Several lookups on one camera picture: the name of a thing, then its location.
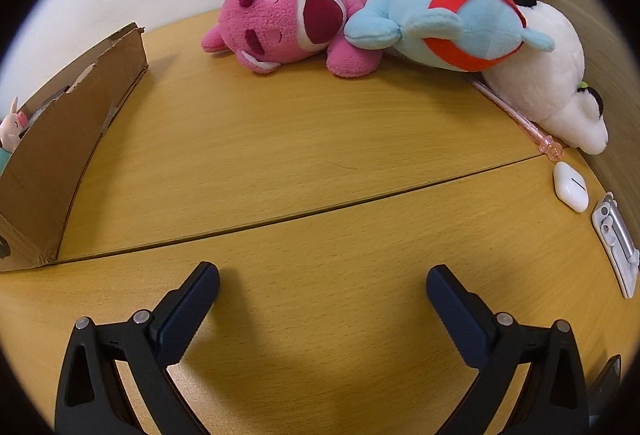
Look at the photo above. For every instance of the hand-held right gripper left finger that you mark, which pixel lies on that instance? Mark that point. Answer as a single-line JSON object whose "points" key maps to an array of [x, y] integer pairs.
{"points": [[187, 310]]}

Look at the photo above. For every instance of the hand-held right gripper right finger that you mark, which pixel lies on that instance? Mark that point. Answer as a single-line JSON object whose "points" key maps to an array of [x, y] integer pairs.
{"points": [[457, 310]]}

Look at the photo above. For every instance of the brown cardboard box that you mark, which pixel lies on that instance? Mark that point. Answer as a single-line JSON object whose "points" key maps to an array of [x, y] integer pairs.
{"points": [[55, 150]]}

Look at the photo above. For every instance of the wooden desktop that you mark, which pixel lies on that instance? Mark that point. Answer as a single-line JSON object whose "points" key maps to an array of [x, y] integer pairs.
{"points": [[300, 140]]}

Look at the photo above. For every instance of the white earbuds case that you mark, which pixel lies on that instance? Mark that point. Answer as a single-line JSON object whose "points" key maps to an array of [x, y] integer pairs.
{"points": [[570, 187]]}

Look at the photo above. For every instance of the white and silver clip holder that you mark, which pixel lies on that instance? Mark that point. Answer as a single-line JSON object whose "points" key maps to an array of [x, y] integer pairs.
{"points": [[617, 240]]}

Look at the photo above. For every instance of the pink transparent pen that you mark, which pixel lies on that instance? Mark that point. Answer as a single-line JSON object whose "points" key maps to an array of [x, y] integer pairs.
{"points": [[520, 117]]}

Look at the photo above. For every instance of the small bunny figurine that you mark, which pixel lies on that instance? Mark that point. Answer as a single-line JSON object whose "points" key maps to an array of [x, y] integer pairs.
{"points": [[12, 125]]}

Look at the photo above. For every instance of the white plush dog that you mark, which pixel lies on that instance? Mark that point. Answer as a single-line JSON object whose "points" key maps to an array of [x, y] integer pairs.
{"points": [[545, 65]]}

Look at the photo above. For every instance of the blue and red plush toy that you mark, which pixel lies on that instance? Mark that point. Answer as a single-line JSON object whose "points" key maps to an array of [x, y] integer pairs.
{"points": [[415, 10]]}

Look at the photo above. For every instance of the pink plush toy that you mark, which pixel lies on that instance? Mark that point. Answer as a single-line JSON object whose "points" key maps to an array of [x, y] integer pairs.
{"points": [[280, 20]]}

